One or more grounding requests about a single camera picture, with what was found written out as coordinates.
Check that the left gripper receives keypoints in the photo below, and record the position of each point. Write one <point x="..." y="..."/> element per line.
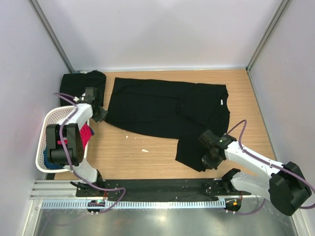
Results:
<point x="102" y="116"/>

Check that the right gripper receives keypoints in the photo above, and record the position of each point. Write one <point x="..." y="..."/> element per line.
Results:
<point x="206" y="161"/>

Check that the black t shirt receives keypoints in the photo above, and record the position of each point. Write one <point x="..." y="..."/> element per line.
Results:
<point x="75" y="84"/>
<point x="174" y="110"/>

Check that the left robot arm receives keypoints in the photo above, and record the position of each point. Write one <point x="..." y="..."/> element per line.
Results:
<point x="80" y="114"/>

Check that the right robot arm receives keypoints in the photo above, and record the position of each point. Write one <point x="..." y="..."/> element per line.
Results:
<point x="283" y="185"/>

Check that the pink t shirt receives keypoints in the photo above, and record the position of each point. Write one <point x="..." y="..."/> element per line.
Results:
<point x="86" y="135"/>

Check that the folded black t shirt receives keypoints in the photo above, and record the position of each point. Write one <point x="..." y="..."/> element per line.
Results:
<point x="75" y="84"/>

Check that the blue t shirt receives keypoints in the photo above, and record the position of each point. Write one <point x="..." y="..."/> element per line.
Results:
<point x="54" y="155"/>

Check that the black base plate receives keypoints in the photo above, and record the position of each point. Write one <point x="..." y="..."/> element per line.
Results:
<point x="171" y="190"/>

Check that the aluminium rail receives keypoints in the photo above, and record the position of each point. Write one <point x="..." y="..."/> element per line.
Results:
<point x="53" y="189"/>

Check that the slotted cable duct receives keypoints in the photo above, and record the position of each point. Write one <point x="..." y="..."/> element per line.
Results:
<point x="97" y="204"/>

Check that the left frame post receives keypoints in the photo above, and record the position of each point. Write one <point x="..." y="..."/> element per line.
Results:
<point x="51" y="34"/>

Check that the frame post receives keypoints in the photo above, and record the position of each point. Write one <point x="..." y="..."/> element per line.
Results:
<point x="51" y="34"/>
<point x="281" y="9"/>

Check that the right frame post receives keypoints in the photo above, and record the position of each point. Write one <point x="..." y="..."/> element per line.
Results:
<point x="281" y="9"/>

